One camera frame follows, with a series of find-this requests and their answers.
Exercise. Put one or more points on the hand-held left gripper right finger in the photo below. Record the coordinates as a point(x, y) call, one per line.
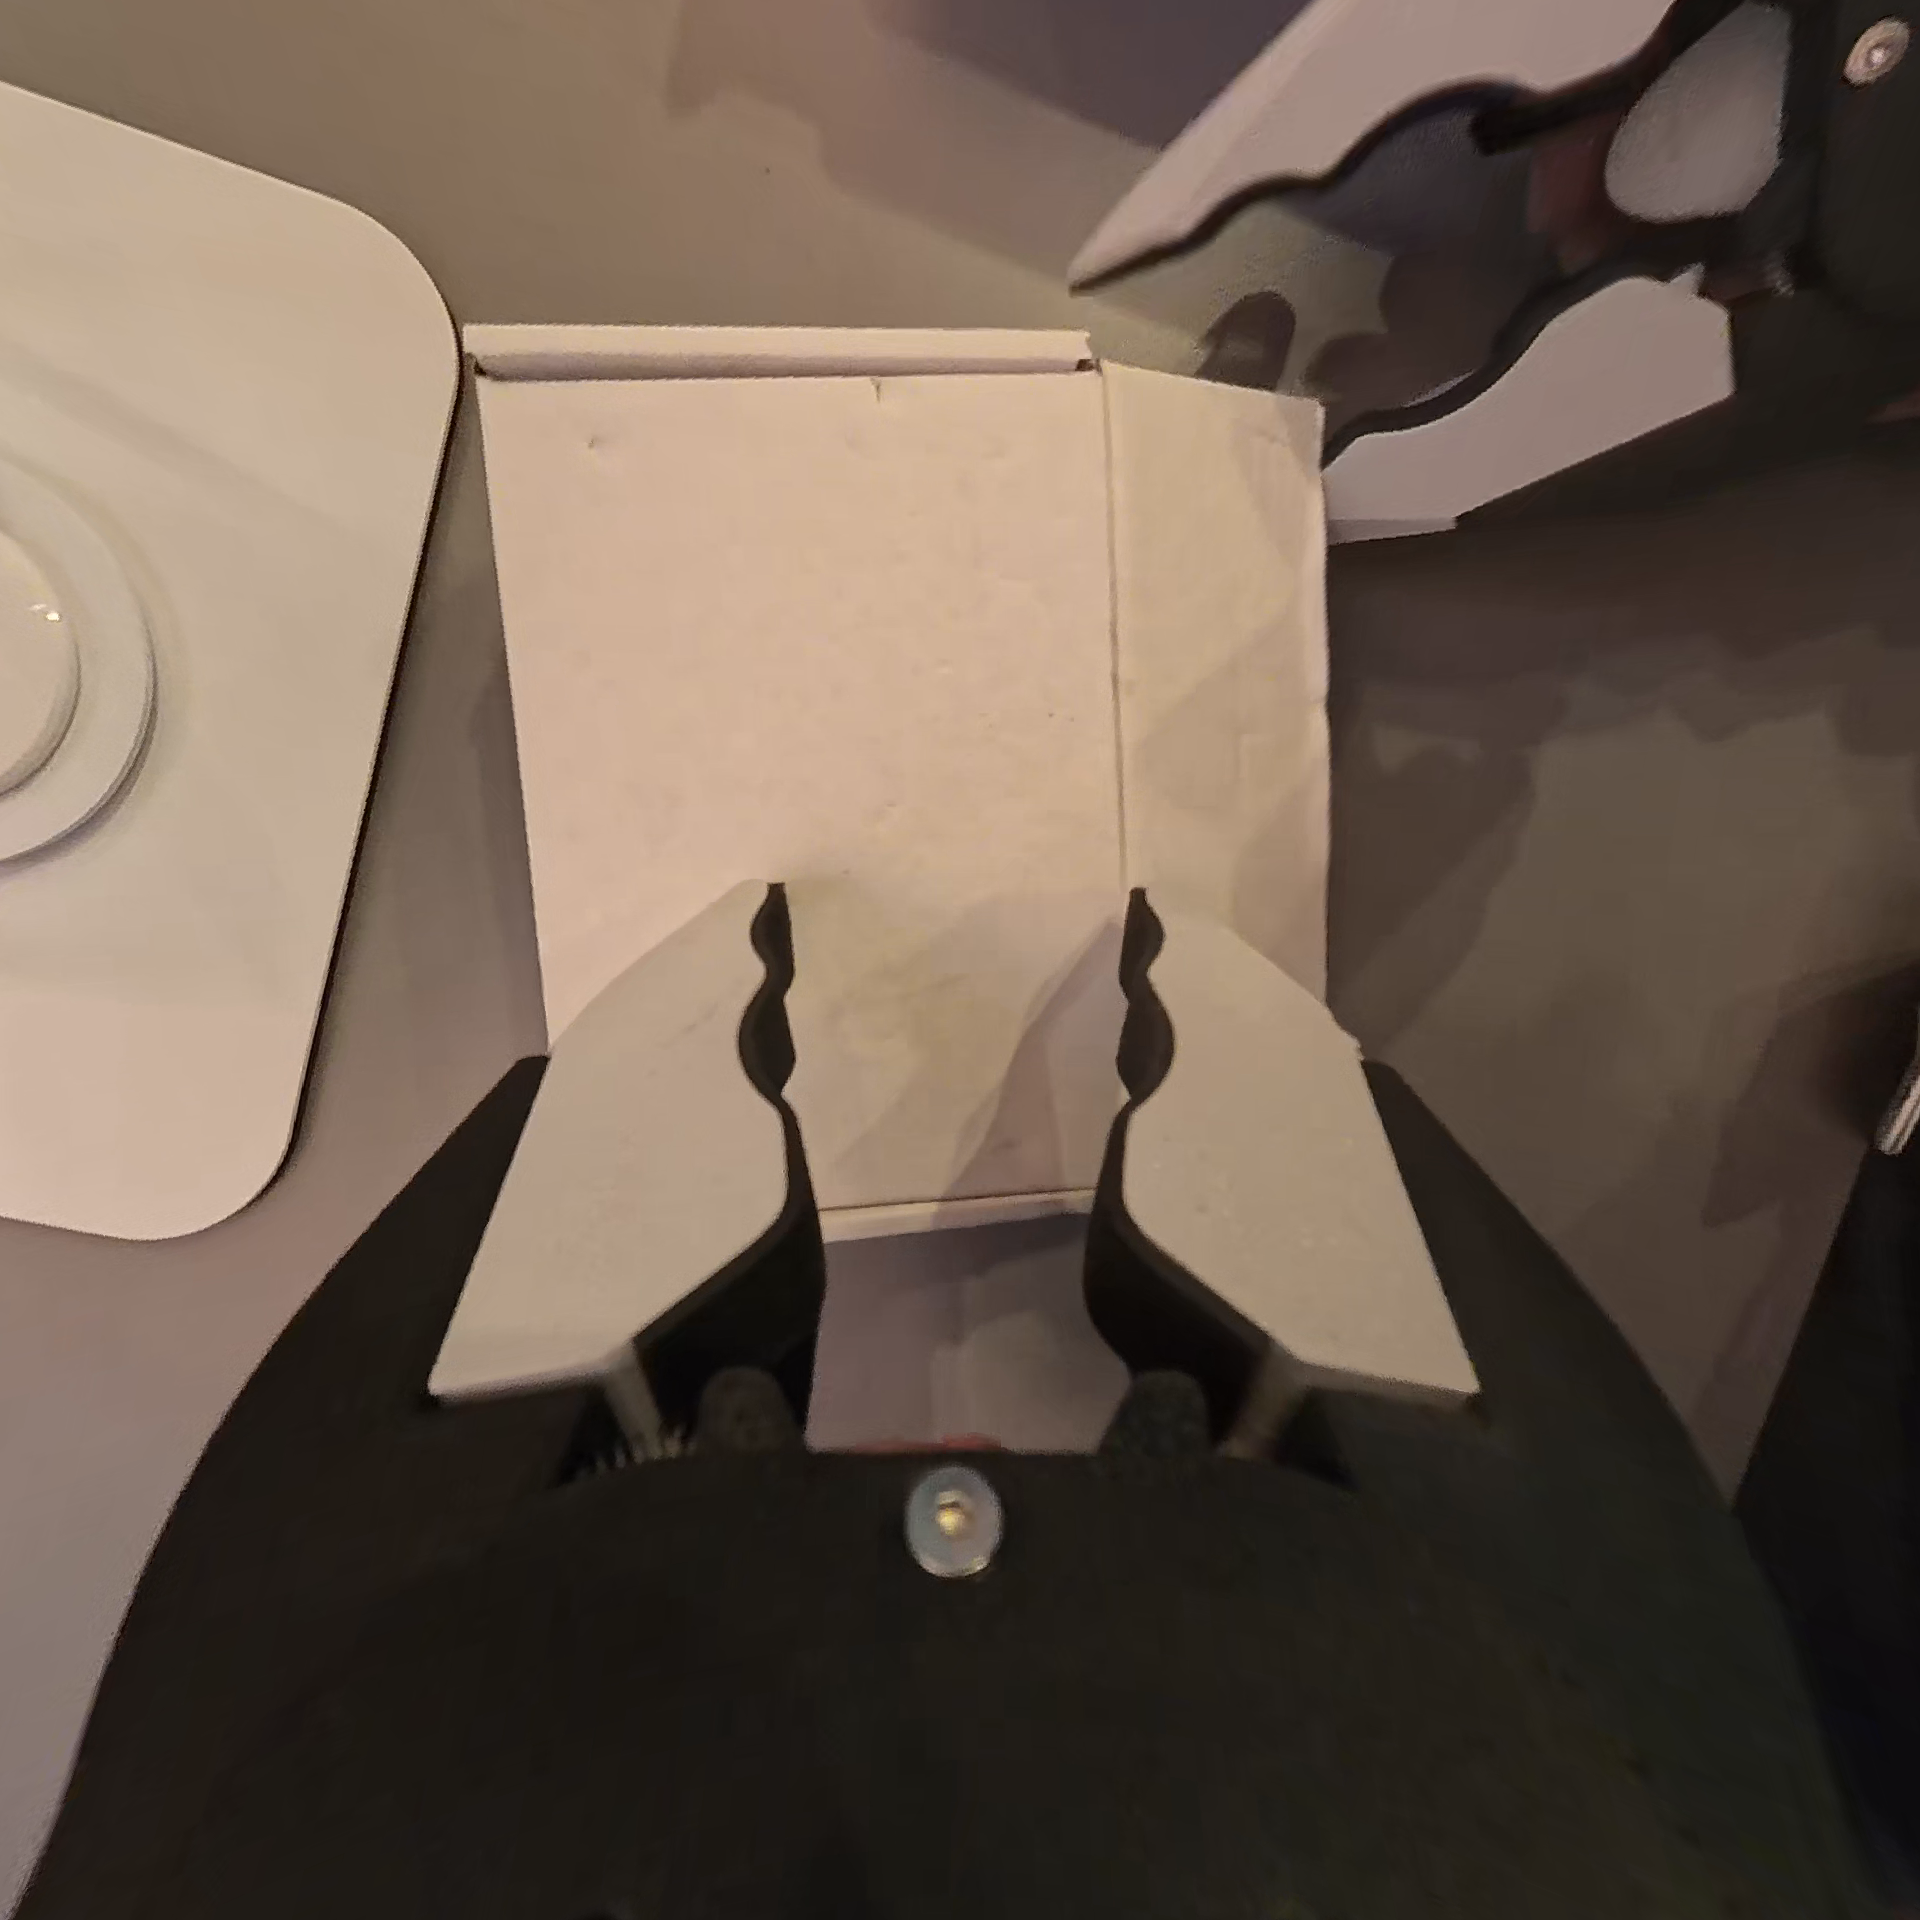
point(1291, 1201)

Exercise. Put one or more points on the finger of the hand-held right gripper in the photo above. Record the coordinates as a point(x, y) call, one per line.
point(1501, 452)
point(1350, 104)

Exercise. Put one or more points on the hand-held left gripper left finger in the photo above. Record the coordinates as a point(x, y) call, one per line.
point(628, 1201)

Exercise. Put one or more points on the white cardboard box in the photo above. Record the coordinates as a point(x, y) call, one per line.
point(827, 628)

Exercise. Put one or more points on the white rounded mounting plate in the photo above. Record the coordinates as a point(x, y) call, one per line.
point(226, 974)

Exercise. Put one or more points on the person's black clothing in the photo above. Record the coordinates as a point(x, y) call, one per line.
point(1844, 1427)

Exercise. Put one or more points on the silver metal clip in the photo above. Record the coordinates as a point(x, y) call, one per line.
point(1906, 1104)

